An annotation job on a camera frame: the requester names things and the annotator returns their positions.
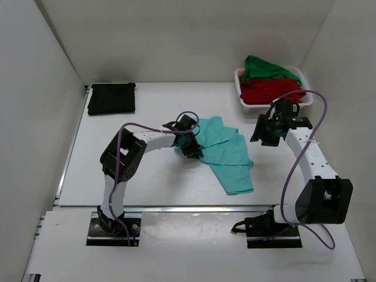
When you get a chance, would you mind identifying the teal t shirt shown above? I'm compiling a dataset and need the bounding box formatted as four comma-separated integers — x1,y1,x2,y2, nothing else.
191,116,254,196

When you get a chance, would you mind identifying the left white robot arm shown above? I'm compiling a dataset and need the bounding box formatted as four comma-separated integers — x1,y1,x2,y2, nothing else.
97,111,203,238

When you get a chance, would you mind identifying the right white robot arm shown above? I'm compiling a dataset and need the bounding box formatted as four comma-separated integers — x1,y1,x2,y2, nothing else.
231,115,353,240

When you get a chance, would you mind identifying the white plastic basket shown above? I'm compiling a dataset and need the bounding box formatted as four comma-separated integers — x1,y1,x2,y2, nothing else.
234,66,314,115

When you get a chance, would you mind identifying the red t shirt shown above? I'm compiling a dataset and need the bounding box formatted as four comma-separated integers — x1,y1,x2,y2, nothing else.
240,78,302,105

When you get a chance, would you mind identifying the green t shirt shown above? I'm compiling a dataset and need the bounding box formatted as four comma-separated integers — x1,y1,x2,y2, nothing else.
241,55,302,86

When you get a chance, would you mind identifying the folded black t shirt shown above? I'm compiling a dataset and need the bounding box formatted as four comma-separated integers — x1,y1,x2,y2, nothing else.
88,83,136,116

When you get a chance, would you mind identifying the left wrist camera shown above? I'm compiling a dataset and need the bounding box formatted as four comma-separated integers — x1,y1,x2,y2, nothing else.
162,114,199,135

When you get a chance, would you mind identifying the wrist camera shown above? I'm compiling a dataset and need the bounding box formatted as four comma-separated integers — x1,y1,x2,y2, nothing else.
162,114,199,135
273,99,300,120

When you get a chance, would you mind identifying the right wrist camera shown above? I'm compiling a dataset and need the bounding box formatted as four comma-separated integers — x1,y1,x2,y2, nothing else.
273,99,300,120

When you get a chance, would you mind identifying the aluminium rail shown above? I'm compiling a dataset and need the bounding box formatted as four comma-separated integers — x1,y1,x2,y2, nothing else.
52,204,277,214

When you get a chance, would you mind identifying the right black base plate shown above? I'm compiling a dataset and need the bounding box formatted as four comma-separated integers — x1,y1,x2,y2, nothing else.
230,214,303,249

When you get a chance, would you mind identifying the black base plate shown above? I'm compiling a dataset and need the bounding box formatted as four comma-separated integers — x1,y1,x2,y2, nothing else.
86,212,142,247
230,214,303,249

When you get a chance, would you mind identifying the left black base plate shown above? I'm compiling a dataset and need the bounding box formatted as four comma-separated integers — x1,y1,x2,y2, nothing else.
86,212,142,247

